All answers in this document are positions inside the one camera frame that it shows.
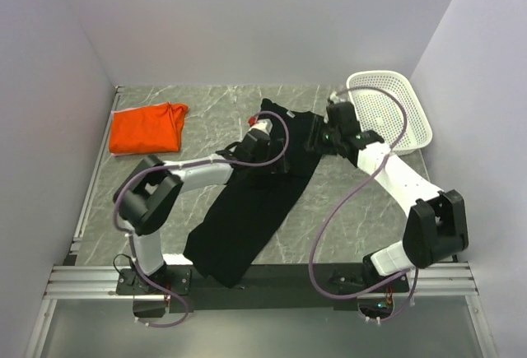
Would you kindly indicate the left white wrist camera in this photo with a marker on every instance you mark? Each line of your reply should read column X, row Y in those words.
column 263, row 125

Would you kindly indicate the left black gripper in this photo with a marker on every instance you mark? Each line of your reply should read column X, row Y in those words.
column 276, row 154

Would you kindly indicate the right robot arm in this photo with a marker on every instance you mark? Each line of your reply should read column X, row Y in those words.
column 436, row 225

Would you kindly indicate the black t-shirt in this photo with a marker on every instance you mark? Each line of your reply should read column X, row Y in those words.
column 249, row 211

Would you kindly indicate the white perforated plastic basket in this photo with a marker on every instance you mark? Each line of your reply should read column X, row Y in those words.
column 386, row 103

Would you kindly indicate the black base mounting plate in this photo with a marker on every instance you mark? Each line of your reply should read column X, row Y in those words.
column 268, row 286

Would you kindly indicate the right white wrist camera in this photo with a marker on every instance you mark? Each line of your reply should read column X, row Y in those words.
column 334, row 98

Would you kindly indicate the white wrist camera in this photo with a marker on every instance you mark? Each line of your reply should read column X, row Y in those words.
column 334, row 98
column 263, row 125

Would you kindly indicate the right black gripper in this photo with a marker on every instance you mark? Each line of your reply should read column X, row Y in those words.
column 314, row 140

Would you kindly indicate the folded orange t-shirt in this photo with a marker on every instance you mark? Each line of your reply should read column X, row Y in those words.
column 147, row 129

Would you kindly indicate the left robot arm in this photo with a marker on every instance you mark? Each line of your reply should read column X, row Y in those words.
column 144, row 201

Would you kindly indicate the aluminium frame rail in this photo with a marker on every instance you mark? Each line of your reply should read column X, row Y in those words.
column 99, row 283

